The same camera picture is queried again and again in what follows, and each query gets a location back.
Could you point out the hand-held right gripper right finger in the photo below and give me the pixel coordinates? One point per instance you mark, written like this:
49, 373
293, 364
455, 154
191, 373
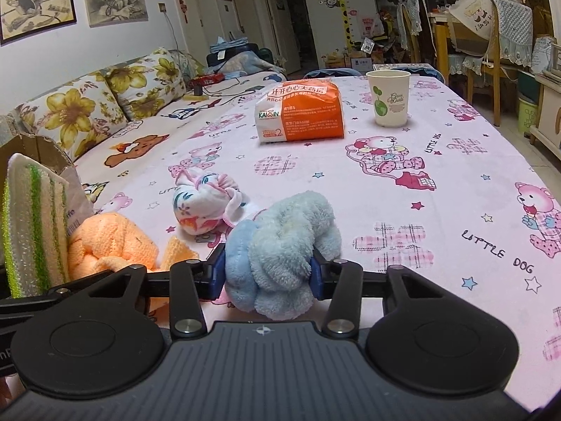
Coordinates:
316, 278

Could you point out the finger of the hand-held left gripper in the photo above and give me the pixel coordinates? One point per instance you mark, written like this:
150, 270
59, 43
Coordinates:
26, 305

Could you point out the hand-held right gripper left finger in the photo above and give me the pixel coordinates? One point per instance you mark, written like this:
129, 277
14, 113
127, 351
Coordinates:
217, 276

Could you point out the blue fluffy towel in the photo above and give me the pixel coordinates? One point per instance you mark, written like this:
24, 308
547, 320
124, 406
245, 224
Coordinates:
280, 245

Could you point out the green striped cleaning cloth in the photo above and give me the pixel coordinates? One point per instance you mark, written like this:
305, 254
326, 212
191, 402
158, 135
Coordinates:
30, 228

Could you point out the cardboard box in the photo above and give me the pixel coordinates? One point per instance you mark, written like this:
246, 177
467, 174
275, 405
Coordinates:
44, 149

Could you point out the white floral cloth bundle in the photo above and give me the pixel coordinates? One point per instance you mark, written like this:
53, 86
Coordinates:
197, 206

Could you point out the orange knitted towel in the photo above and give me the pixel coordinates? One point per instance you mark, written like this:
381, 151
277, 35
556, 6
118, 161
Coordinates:
109, 241

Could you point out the pink cartoon printed tablecloth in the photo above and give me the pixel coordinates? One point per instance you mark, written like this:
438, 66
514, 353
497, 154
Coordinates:
438, 210

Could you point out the orange and white snack bag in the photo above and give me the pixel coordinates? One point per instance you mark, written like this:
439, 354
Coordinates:
307, 114

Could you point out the sofa with cartoon sheet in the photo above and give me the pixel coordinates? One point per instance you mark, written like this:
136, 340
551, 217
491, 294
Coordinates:
175, 109

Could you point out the white paper cup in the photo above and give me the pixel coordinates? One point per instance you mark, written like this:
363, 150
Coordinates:
388, 101

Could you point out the red box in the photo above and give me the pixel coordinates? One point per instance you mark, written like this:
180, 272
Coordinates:
207, 80

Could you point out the large yellow floral cushion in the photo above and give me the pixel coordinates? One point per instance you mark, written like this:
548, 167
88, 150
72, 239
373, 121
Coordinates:
74, 114

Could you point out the small yellow floral cushion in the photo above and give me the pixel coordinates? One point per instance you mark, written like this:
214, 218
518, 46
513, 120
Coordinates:
144, 81

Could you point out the pile of clothes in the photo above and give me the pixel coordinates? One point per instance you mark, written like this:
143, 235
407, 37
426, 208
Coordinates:
245, 59

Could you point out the green waste bin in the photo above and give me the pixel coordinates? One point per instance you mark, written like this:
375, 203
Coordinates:
527, 116

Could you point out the yellow height chart sticker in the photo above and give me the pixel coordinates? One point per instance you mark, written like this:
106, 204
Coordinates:
342, 8

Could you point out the cream television cabinet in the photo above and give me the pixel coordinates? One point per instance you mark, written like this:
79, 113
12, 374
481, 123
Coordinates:
550, 109

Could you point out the wooden chair with cover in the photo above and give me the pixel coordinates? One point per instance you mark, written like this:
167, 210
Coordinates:
477, 30

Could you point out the dark framed wall picture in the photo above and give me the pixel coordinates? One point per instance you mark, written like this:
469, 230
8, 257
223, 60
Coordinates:
35, 4

